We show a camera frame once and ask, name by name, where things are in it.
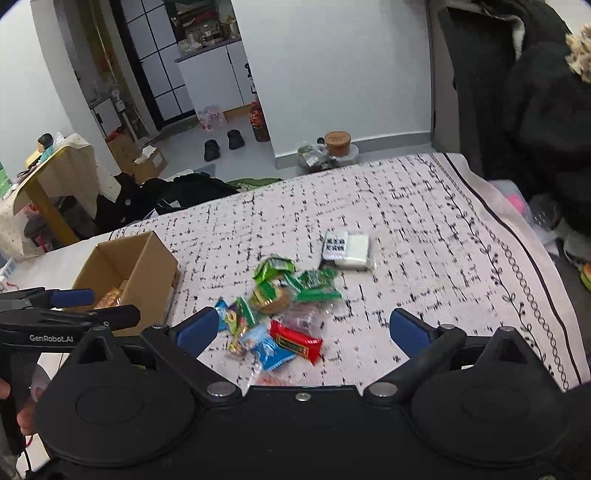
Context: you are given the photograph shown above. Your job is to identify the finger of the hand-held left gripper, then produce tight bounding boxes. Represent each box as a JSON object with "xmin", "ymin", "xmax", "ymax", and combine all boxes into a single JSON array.
[
  {"xmin": 0, "ymin": 287, "xmax": 96, "ymax": 311},
  {"xmin": 41, "ymin": 305, "xmax": 141, "ymax": 332}
]

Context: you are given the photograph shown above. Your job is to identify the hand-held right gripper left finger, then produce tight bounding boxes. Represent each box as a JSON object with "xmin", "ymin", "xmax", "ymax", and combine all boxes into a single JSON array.
[{"xmin": 69, "ymin": 306, "xmax": 243, "ymax": 400}]

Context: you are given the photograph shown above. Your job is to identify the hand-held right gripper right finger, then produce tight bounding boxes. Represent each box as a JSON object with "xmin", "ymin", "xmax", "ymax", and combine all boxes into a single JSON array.
[{"xmin": 364, "ymin": 308, "xmax": 542, "ymax": 407}]

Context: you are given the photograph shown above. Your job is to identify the orange snack packet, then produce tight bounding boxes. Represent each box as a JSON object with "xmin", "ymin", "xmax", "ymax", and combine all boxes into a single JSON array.
[{"xmin": 93, "ymin": 287, "xmax": 126, "ymax": 310}]

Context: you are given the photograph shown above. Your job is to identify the small blue snack packet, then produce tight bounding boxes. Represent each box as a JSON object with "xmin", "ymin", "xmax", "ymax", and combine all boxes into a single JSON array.
[{"xmin": 214, "ymin": 298, "xmax": 232, "ymax": 334}]

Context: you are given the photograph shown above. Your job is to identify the green avocado print snack packet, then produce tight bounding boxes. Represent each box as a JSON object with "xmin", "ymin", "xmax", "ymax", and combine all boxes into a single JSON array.
[{"xmin": 226, "ymin": 296, "xmax": 258, "ymax": 339}]

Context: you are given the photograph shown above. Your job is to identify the brown cardboard box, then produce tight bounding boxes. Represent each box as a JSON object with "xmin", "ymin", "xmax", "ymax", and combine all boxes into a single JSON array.
[{"xmin": 71, "ymin": 230, "xmax": 181, "ymax": 337}]

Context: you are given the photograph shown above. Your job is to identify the green round pastry packet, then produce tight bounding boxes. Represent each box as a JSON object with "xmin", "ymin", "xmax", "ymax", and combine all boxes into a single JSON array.
[{"xmin": 248, "ymin": 281, "xmax": 297, "ymax": 316}]

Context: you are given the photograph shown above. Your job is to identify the red snack packet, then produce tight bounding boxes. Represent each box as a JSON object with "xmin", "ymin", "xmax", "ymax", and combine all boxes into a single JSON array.
[{"xmin": 269, "ymin": 319, "xmax": 324, "ymax": 366}]

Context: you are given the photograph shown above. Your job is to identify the green patterned pastry packet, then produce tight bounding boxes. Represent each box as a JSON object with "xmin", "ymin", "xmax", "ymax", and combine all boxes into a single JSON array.
[{"xmin": 294, "ymin": 267, "xmax": 343, "ymax": 304}]

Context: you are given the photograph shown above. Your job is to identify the black and white snack packet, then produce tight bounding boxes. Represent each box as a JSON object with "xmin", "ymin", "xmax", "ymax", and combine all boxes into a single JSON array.
[{"xmin": 320, "ymin": 229, "xmax": 376, "ymax": 271}]

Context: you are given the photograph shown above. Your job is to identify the clear purple snack packet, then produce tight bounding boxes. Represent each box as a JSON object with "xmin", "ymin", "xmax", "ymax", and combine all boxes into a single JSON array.
[{"xmin": 284, "ymin": 304, "xmax": 329, "ymax": 332}]

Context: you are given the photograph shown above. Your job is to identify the person's left hand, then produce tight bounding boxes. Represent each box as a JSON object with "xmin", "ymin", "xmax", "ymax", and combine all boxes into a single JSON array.
[{"xmin": 0, "ymin": 378, "xmax": 40, "ymax": 437}]

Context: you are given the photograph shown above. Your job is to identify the red stool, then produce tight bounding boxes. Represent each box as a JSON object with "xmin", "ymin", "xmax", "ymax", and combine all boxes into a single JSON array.
[{"xmin": 22, "ymin": 216, "xmax": 52, "ymax": 256}]

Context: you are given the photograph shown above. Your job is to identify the wooden table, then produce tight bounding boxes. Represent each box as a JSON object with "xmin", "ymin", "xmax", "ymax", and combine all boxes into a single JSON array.
[{"xmin": 23, "ymin": 150, "xmax": 80, "ymax": 246}]

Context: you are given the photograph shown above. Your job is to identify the dotted cream tablecloth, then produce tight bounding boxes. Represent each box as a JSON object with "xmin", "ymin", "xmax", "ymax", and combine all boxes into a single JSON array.
[{"xmin": 0, "ymin": 134, "xmax": 122, "ymax": 259}]

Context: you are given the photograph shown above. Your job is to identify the heap of black clothes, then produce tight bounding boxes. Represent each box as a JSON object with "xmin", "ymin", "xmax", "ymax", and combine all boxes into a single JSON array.
[{"xmin": 94, "ymin": 171, "xmax": 239, "ymax": 234}]

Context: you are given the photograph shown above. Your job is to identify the open cardboard box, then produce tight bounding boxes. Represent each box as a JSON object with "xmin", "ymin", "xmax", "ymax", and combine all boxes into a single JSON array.
[{"xmin": 133, "ymin": 147, "xmax": 168, "ymax": 184}]

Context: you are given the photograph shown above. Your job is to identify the green cloth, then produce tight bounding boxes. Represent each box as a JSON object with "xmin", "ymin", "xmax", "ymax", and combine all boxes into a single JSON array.
[{"xmin": 228, "ymin": 177, "xmax": 283, "ymax": 190}]

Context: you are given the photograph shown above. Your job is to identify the tall cardboard box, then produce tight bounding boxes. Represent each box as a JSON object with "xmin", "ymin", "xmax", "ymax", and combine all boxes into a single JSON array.
[{"xmin": 106, "ymin": 133, "xmax": 140, "ymax": 163}]

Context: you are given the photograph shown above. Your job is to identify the clear plastic bag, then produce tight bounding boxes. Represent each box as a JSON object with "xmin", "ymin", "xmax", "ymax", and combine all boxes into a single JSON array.
[{"xmin": 488, "ymin": 179, "xmax": 566, "ymax": 247}]

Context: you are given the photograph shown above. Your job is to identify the clear bag of clutter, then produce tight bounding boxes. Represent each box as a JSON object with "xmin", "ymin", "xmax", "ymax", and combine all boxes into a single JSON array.
[{"xmin": 297, "ymin": 140, "xmax": 331, "ymax": 172}]

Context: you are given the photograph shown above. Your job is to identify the brown round jar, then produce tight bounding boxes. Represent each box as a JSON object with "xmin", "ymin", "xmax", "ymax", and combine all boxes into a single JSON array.
[{"xmin": 324, "ymin": 131, "xmax": 353, "ymax": 158}]

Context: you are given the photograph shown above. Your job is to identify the pink plastic bag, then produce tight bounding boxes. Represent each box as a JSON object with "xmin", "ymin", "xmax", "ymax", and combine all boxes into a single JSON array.
[{"xmin": 197, "ymin": 106, "xmax": 228, "ymax": 131}]

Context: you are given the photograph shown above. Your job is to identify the red labelled bottle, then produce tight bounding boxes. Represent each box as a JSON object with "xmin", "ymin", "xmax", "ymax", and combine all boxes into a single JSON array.
[{"xmin": 249, "ymin": 100, "xmax": 271, "ymax": 143}]

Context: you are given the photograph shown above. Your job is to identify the black framed glass door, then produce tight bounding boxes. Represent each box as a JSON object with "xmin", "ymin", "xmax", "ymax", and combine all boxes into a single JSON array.
[{"xmin": 110, "ymin": 0, "xmax": 195, "ymax": 131}]

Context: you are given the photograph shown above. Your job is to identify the white cabinet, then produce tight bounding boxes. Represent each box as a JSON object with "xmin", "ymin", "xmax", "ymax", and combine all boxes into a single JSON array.
[{"xmin": 175, "ymin": 39, "xmax": 253, "ymax": 112}]

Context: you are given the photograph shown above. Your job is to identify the dark grey hanging coat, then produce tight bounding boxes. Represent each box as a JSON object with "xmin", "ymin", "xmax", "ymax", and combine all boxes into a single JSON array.
[{"xmin": 438, "ymin": 0, "xmax": 525, "ymax": 178}]

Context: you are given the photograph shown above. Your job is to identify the black fur hooded jacket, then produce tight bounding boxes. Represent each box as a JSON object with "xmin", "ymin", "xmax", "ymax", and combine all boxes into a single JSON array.
[{"xmin": 502, "ymin": 0, "xmax": 591, "ymax": 237}]

